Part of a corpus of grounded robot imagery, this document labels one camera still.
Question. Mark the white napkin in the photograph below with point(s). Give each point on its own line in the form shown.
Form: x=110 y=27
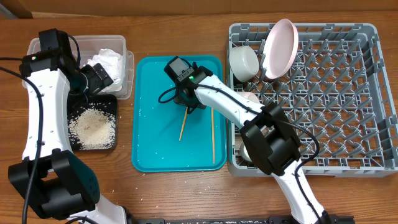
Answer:
x=112 y=62

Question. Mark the clear plastic waste bin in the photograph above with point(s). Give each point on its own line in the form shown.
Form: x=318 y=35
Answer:
x=102 y=43

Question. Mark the small white pink plate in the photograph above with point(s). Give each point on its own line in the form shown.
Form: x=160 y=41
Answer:
x=247 y=98

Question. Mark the grey bowl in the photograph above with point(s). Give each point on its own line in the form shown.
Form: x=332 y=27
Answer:
x=243 y=62

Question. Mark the teal plastic tray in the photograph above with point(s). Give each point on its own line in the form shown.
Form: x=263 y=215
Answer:
x=156 y=127

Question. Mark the pile of rice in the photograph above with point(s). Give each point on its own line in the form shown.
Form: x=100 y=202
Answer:
x=93 y=129

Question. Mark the large white pink plate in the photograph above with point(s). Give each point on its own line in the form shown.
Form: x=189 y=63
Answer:
x=280 y=49

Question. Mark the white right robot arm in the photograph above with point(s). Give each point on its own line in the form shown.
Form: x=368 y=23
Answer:
x=270 y=139

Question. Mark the grey dishwasher rack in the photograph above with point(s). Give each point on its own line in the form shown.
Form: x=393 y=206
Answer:
x=337 y=92

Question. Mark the wooden chopstick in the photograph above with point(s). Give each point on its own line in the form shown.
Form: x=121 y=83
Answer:
x=213 y=134
x=183 y=124

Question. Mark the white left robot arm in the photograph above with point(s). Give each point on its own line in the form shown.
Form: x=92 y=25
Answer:
x=53 y=182

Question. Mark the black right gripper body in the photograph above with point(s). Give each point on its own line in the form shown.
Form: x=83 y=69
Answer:
x=189 y=99

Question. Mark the white paper cup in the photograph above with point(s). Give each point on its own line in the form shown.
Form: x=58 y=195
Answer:
x=244 y=153

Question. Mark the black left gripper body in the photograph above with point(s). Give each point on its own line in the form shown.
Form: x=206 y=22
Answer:
x=89 y=81

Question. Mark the black food waste tray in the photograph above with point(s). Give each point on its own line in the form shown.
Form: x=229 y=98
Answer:
x=106 y=103

